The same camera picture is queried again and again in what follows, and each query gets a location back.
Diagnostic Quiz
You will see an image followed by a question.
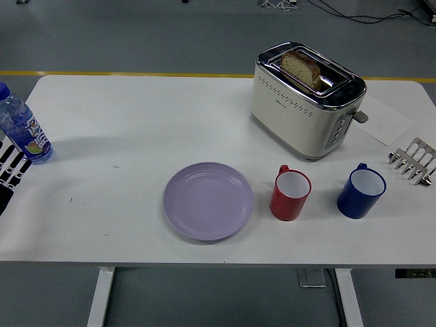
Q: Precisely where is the silver metal toast rack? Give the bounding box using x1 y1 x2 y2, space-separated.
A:
387 137 436 187

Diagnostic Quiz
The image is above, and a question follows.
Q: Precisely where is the purple round plate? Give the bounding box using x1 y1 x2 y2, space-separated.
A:
162 161 255 243

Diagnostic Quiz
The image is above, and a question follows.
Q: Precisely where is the white floor stand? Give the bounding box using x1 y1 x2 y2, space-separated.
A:
257 0 299 10

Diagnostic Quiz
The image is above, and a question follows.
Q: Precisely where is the clear plastic bottle blue cap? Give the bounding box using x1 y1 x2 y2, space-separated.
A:
0 81 54 166

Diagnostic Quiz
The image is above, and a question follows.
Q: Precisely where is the white paper sheet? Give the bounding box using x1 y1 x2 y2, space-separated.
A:
352 95 415 147

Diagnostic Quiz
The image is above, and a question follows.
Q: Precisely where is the black floor cable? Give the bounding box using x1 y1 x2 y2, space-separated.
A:
308 0 436 27

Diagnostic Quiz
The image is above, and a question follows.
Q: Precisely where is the cream chrome toaster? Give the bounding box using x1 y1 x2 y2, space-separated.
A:
249 41 369 163

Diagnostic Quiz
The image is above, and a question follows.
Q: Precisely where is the grey table control box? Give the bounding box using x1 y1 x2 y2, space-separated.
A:
296 268 328 289

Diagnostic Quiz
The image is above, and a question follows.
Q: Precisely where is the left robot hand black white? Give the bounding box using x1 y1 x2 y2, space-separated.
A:
0 138 33 217

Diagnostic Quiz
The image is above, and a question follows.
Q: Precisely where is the black cable under table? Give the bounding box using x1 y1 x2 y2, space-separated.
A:
323 268 345 327

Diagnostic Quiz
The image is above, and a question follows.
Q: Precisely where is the white table leg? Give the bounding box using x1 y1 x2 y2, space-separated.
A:
87 267 115 327
334 268 364 327

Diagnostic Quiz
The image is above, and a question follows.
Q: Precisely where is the black table height controller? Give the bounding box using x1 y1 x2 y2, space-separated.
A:
394 268 436 279

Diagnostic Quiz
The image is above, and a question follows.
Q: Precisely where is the blue mug white inside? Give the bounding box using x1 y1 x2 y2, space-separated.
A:
336 163 387 219

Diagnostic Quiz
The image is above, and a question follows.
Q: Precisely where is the brown bread slice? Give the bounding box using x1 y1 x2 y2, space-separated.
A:
279 50 322 91

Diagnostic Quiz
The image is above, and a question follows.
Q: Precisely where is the red mug white inside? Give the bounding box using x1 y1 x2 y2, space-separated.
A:
269 164 312 222

